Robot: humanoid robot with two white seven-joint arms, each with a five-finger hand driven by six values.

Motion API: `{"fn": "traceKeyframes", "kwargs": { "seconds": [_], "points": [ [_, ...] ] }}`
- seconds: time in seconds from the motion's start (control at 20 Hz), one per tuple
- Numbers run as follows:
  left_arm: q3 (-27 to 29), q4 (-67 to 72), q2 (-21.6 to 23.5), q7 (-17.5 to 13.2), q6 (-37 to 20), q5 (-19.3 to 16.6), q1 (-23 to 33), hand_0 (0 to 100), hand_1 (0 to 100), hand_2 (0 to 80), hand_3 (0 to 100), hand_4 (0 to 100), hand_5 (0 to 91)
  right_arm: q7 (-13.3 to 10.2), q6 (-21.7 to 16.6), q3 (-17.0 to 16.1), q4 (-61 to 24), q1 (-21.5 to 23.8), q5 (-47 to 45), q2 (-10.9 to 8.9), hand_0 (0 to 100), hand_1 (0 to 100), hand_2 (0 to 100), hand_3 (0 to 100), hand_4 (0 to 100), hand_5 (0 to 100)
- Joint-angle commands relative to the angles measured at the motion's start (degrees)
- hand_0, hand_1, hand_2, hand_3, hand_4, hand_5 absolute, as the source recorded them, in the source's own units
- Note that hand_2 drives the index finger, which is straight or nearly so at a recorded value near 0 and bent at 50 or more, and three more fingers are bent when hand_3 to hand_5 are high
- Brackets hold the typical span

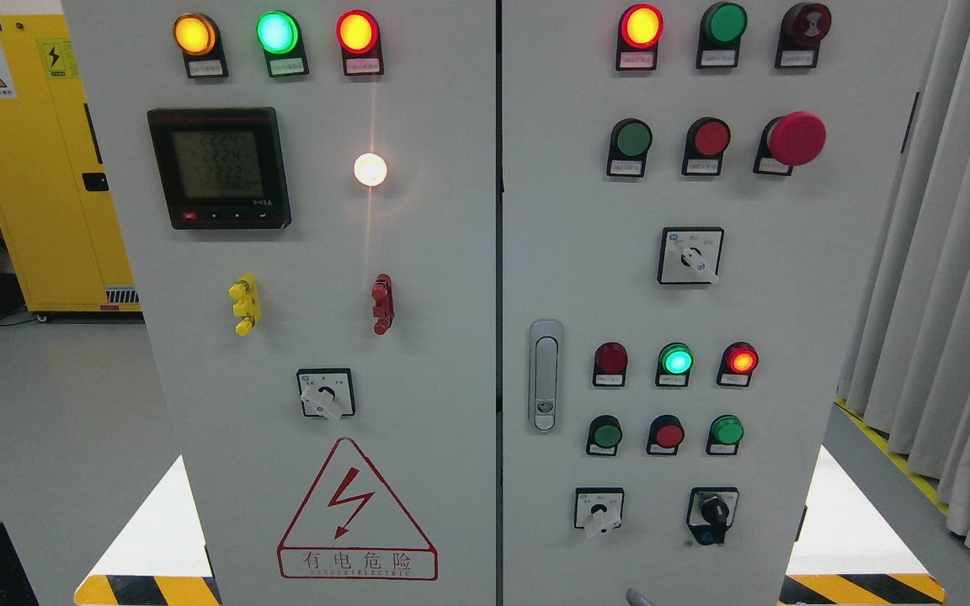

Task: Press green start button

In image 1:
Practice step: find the grey electrical control cabinet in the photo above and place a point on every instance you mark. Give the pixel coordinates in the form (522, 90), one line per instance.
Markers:
(494, 118)

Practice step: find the upper red push button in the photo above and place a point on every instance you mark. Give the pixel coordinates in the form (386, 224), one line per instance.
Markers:
(705, 143)

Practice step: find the yellow indicator lamp top left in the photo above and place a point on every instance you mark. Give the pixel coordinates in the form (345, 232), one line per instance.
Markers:
(199, 40)

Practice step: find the red indicator lamp top left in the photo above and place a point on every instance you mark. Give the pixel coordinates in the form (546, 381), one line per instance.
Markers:
(359, 37)

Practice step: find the green lit lamp lower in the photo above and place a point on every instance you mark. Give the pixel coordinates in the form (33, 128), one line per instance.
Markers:
(673, 367)

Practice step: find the red push button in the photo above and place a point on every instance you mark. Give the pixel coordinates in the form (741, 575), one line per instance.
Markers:
(665, 435)
(705, 143)

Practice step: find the white lit indicator lamp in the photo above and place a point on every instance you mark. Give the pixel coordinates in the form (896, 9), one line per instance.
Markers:
(370, 169)

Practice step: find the red indicator lamp top right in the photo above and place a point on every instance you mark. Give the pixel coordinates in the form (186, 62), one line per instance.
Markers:
(638, 33)

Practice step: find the red lit lamp lower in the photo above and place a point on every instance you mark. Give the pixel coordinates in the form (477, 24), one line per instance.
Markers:
(738, 362)

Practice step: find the upper right selector switch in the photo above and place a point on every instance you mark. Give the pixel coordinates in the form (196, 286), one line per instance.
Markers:
(690, 256)

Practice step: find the lower bright green push button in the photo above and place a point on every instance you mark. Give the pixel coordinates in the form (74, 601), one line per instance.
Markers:
(724, 436)

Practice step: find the left door selector switch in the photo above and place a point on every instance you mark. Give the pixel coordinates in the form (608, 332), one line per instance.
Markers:
(326, 392)

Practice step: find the black digital power meter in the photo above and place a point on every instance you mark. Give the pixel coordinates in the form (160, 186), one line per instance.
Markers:
(221, 168)

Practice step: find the lower left selector switch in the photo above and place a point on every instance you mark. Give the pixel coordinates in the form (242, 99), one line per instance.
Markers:
(598, 510)

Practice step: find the yellow terminal connector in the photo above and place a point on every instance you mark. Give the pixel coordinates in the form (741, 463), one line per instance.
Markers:
(244, 292)

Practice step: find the red high voltage warning sticker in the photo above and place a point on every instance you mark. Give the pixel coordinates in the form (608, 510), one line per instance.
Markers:
(351, 526)

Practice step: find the silver cabinet door handle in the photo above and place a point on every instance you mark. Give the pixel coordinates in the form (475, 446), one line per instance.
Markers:
(544, 383)

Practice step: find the green indicator lamp top left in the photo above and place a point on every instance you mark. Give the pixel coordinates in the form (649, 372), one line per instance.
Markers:
(279, 35)

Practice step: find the black key switch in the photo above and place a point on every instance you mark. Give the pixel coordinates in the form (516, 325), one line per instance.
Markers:
(711, 512)

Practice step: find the red indicator lamp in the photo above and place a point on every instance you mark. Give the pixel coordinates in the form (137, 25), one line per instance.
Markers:
(359, 37)
(638, 33)

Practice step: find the yellow safety storage cabinet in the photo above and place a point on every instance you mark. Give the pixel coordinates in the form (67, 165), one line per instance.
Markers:
(56, 208)

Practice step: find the dark red buzzer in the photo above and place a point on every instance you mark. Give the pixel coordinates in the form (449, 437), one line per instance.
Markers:
(802, 30)

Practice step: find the red terminal connector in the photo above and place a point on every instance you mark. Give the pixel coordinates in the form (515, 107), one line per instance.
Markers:
(383, 304)

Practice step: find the green unlit lamp top right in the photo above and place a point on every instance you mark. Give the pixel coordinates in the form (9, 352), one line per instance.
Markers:
(720, 36)

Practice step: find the grey curtain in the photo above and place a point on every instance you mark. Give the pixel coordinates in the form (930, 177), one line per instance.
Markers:
(908, 369)

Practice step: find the lower red push button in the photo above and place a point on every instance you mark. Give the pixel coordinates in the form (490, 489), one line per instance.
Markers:
(665, 435)

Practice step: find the red mushroom emergency stop button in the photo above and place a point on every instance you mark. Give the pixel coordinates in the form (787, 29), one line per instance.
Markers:
(789, 141)

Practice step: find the upper green push button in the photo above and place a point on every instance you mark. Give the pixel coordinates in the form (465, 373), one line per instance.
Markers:
(630, 141)

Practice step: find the lower dark green push button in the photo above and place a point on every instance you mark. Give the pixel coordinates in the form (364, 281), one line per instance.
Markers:
(604, 435)

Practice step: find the dark red unlit lamp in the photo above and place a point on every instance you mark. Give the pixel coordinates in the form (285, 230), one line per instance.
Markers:
(610, 366)

